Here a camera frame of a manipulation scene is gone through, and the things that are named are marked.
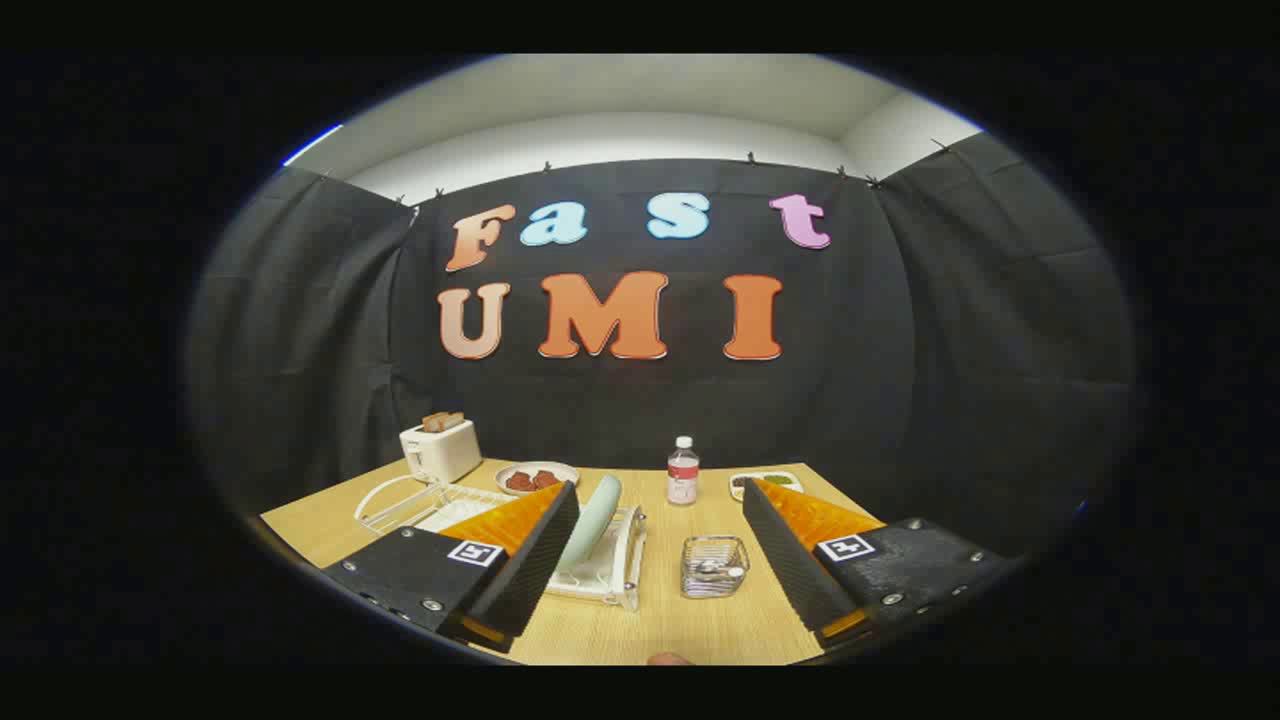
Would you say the white plate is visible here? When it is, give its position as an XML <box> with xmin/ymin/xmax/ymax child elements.
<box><xmin>494</xmin><ymin>461</ymin><xmax>580</xmax><ymax>497</ymax></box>

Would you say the row of backdrop clips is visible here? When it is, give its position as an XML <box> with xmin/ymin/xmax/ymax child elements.
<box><xmin>395</xmin><ymin>138</ymin><xmax>951</xmax><ymax>206</ymax></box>

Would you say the black backdrop cloth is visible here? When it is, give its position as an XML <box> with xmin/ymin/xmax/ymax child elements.
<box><xmin>185</xmin><ymin>130</ymin><xmax>1136</xmax><ymax>556</ymax></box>

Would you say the white divided dish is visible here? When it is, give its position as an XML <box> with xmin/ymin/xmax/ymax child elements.
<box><xmin>729</xmin><ymin>471</ymin><xmax>804</xmax><ymax>502</ymax></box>

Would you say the metal wire basket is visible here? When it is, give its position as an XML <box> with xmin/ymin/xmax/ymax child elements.
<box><xmin>681</xmin><ymin>536</ymin><xmax>751</xmax><ymax>599</ymax></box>

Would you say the clear plastic bottle red label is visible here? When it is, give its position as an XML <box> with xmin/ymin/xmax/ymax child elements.
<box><xmin>667</xmin><ymin>436</ymin><xmax>701</xmax><ymax>506</ymax></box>

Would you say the white wire dish rack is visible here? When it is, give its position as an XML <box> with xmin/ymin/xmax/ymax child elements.
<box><xmin>354</xmin><ymin>474</ymin><xmax>648</xmax><ymax>613</ymax></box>

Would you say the white toaster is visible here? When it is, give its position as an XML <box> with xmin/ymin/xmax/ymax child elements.
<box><xmin>399</xmin><ymin>419</ymin><xmax>483</xmax><ymax>485</ymax></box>

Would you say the pale green plate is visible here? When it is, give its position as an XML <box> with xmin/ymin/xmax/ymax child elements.
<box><xmin>555</xmin><ymin>474</ymin><xmax>623</xmax><ymax>576</ymax></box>

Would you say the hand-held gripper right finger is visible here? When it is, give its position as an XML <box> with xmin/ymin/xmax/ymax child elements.
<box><xmin>742</xmin><ymin>477</ymin><xmax>1023</xmax><ymax>651</ymax></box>

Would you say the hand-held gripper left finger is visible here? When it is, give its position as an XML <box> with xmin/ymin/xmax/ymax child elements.
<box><xmin>322</xmin><ymin>481</ymin><xmax>581</xmax><ymax>654</ymax></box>

